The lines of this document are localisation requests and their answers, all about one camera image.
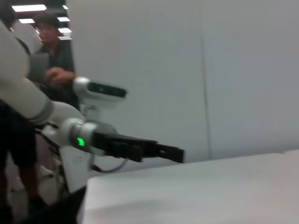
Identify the seated person in dark shirt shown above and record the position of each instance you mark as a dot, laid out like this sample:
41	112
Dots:
56	53

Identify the ceiling light panel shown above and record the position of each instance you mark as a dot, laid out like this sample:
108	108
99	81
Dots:
64	37
26	21
29	8
63	19
64	30

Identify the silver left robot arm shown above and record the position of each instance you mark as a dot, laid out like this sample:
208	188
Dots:
35	105

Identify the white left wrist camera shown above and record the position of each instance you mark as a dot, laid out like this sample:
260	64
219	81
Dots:
100	93

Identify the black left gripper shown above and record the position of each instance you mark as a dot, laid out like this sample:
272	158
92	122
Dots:
116	145

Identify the grey laptop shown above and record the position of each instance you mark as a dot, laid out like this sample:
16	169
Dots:
38	66

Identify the standing person in black shorts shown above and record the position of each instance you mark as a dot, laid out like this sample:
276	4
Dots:
21	151

